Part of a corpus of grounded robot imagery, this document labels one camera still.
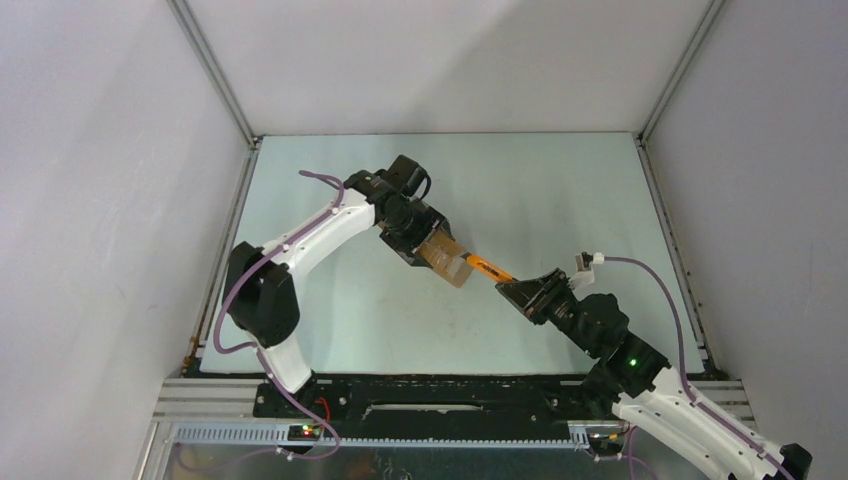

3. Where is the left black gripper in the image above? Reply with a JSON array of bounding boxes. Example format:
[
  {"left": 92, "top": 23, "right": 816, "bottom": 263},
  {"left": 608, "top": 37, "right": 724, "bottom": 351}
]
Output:
[{"left": 379, "top": 197, "right": 452, "bottom": 266}]

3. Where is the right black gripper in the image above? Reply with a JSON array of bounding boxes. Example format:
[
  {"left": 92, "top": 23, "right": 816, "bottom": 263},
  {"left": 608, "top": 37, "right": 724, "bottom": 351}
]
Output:
[{"left": 495, "top": 268, "right": 599, "bottom": 356}]

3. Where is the brown cardboard express box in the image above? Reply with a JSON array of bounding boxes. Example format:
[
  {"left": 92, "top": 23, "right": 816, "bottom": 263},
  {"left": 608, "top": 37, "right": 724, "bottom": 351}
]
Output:
[{"left": 418, "top": 230, "right": 473, "bottom": 288}]

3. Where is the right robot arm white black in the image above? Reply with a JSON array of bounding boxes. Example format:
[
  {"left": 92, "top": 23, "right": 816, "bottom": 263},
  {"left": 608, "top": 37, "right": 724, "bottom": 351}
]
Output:
[{"left": 495, "top": 269, "right": 812, "bottom": 479}]

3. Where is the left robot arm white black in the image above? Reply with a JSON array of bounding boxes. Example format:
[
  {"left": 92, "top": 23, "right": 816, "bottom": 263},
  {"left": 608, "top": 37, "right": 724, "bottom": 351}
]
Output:
[{"left": 213, "top": 169, "right": 454, "bottom": 417}]

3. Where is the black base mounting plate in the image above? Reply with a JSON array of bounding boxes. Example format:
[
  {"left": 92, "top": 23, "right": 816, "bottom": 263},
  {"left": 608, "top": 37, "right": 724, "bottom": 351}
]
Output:
[{"left": 252, "top": 373, "right": 629, "bottom": 440}]

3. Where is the right controller board with leds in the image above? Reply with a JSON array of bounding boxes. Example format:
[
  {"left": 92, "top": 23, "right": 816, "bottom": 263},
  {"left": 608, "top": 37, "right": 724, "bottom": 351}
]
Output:
[{"left": 586, "top": 432, "right": 627, "bottom": 459}]

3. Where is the controller board with leds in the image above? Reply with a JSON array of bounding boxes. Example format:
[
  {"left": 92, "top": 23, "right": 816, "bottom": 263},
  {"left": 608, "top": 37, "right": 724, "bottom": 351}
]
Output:
[
  {"left": 586, "top": 432, "right": 627, "bottom": 459},
  {"left": 286, "top": 424, "right": 323, "bottom": 443}
]

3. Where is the left controller board with leds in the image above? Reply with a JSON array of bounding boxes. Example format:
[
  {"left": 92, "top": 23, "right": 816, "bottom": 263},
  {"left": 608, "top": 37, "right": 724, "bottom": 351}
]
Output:
[{"left": 286, "top": 424, "right": 323, "bottom": 443}]

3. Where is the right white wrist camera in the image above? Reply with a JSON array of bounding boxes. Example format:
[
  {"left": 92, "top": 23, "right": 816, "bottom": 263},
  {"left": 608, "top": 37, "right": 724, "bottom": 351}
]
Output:
[{"left": 569, "top": 252, "right": 605, "bottom": 290}]

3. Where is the left aluminium frame post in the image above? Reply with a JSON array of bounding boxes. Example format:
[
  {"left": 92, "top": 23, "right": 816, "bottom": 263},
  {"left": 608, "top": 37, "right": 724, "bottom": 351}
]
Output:
[{"left": 166, "top": 0, "right": 259, "bottom": 150}]

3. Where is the aluminium frame post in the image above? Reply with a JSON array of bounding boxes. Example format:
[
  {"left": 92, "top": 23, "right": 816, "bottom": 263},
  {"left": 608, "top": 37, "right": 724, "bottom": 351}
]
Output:
[
  {"left": 166, "top": 0, "right": 259, "bottom": 150},
  {"left": 637, "top": 0, "right": 727, "bottom": 144}
]

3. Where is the grey slotted cable duct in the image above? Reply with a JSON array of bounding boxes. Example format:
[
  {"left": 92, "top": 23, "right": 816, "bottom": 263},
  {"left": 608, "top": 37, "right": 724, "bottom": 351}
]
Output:
[{"left": 172, "top": 422, "right": 588, "bottom": 449}]

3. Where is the right aluminium frame post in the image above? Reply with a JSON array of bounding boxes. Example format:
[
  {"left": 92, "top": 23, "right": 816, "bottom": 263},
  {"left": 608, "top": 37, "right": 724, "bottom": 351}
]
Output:
[{"left": 637, "top": 0, "right": 727, "bottom": 144}]

